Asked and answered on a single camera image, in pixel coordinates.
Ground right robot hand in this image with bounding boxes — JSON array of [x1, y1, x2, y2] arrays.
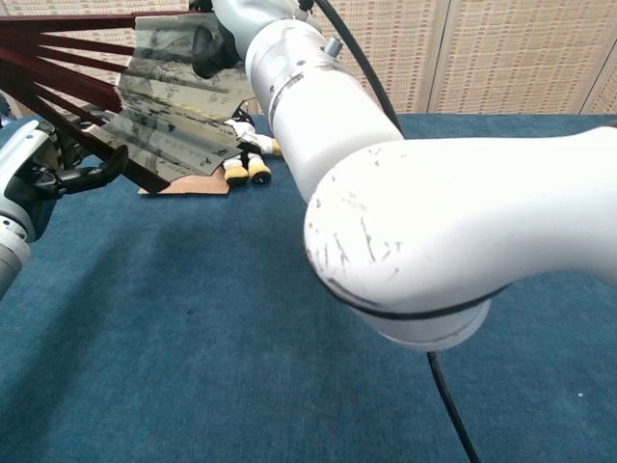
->
[[190, 0, 301, 81]]

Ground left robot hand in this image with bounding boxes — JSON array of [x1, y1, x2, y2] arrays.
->
[[0, 119, 130, 242]]

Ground red ribbed paper folding fan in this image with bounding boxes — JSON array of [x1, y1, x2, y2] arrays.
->
[[0, 13, 256, 195]]

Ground black white yellow plush toy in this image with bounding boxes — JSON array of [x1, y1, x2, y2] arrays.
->
[[222, 108, 284, 187]]

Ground flat brown paper bag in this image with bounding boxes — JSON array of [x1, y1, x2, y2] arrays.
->
[[138, 166, 231, 197]]

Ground blue table cloth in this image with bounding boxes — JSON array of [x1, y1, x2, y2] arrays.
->
[[0, 114, 617, 463]]

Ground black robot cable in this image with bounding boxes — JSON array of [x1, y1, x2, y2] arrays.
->
[[296, 0, 481, 463]]

